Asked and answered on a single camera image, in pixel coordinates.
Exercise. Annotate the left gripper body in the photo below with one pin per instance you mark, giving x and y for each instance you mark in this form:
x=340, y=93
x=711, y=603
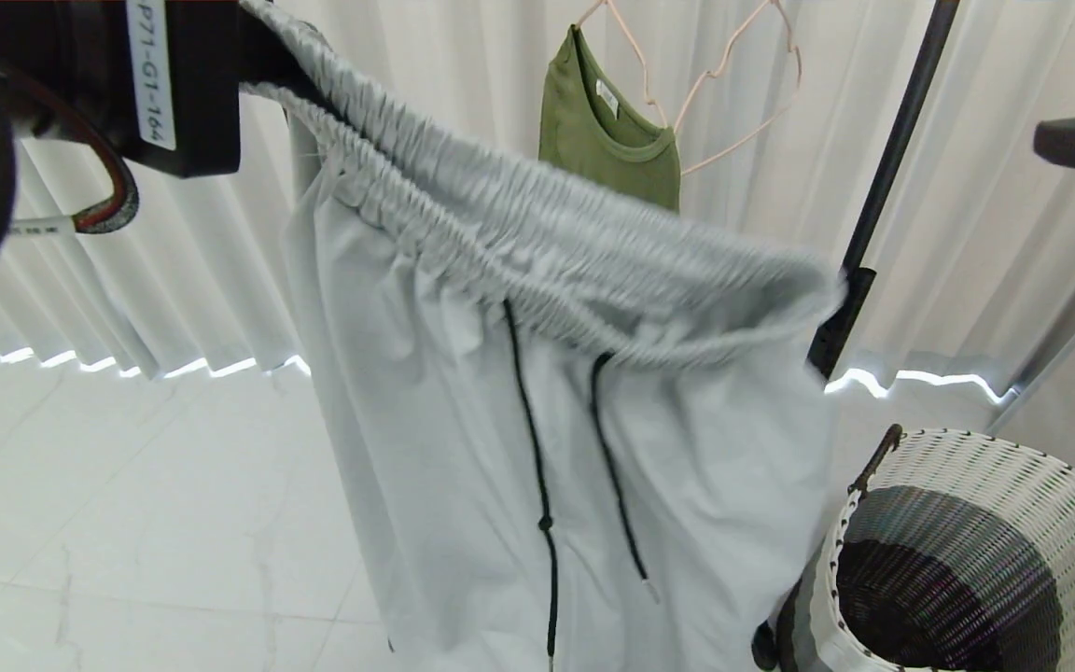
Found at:
x=192, y=84

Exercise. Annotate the green long-sleeved shirt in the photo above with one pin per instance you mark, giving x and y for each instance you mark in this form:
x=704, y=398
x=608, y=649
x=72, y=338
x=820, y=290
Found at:
x=593, y=140

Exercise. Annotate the pale grey shorts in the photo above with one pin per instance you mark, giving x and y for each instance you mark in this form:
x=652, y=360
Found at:
x=463, y=420

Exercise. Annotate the pink clothes hanger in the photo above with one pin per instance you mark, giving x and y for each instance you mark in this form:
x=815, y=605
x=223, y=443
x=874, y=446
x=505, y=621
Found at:
x=794, y=56
x=640, y=75

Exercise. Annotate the black clothes rack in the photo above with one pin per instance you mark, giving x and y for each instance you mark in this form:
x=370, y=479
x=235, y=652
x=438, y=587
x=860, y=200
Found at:
x=897, y=140

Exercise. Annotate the white laundry basket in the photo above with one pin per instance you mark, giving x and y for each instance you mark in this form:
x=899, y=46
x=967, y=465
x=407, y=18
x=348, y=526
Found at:
x=985, y=467

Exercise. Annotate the white curtain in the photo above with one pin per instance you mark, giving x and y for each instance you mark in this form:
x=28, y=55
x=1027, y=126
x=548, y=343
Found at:
x=463, y=56

